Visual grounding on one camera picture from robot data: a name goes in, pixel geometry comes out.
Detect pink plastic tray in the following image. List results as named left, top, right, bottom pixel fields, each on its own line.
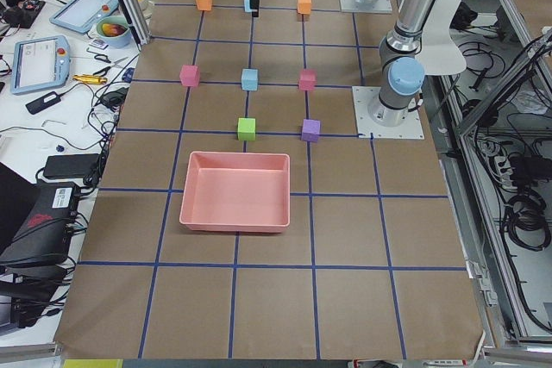
left=179, top=151, right=291, bottom=233

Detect pink foam block outer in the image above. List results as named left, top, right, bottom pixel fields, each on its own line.
left=179, top=65, right=200, bottom=87

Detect scissors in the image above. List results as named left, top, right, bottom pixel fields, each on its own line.
left=93, top=57, right=127, bottom=78

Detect pink foam block near base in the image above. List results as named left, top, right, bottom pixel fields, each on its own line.
left=298, top=69, right=317, bottom=91

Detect blue teach pendant near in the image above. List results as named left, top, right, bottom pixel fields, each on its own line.
left=10, top=35, right=71, bottom=95

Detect orange foam block near base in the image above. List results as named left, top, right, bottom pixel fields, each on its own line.
left=297, top=0, right=312, bottom=16

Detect green foam block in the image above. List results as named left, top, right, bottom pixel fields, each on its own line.
left=237, top=117, right=256, bottom=141

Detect purple foam block near tray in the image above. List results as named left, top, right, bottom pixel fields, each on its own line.
left=301, top=119, right=321, bottom=142

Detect light blue foam block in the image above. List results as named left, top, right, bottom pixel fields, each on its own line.
left=241, top=68, right=259, bottom=91
left=243, top=0, right=253, bottom=13

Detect gold metal tool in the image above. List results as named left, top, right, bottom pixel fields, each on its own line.
left=72, top=74, right=108, bottom=85

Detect black power adapter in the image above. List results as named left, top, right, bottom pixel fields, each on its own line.
left=42, top=153, right=99, bottom=179

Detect blue teach pendant far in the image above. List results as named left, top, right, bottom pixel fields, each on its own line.
left=49, top=0, right=119, bottom=34

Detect orange foam block outer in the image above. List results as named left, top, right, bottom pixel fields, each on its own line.
left=195, top=0, right=213, bottom=11

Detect light blue bowl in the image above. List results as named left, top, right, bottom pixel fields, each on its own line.
left=96, top=16, right=131, bottom=48

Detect blue teach pendant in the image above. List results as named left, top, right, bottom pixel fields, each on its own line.
left=10, top=35, right=71, bottom=95
left=49, top=0, right=119, bottom=34

